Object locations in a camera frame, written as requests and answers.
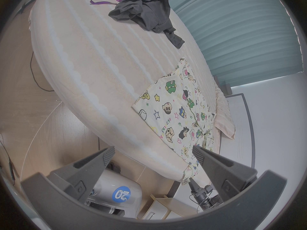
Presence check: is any black shirt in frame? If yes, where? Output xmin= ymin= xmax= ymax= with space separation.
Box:
xmin=108 ymin=0 xmax=185 ymax=49

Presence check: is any bed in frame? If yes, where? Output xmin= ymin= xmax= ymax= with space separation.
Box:
xmin=28 ymin=0 xmax=256 ymax=184

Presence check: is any pale pink striped pillow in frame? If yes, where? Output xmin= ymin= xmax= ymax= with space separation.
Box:
xmin=214 ymin=86 xmax=236 ymax=140

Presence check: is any blue-green curtain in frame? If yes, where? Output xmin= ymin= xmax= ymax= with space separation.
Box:
xmin=168 ymin=0 xmax=305 ymax=88

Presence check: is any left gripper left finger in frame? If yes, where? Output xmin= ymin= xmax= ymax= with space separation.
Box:
xmin=49 ymin=146 xmax=116 ymax=202

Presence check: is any grey bedside table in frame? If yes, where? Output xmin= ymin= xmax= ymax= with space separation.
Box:
xmin=213 ymin=75 xmax=232 ymax=96

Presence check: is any black cable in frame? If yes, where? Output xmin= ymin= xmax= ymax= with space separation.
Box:
xmin=30 ymin=51 xmax=55 ymax=92

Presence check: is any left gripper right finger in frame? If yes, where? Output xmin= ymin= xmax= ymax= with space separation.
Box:
xmin=192 ymin=145 xmax=259 ymax=203

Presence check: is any white printed pyjama top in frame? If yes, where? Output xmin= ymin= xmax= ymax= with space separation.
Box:
xmin=131 ymin=56 xmax=217 ymax=186

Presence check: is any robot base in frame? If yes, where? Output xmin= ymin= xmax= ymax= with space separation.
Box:
xmin=84 ymin=168 xmax=143 ymax=221

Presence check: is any cream bedside table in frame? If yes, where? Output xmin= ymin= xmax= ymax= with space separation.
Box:
xmin=143 ymin=193 xmax=201 ymax=222

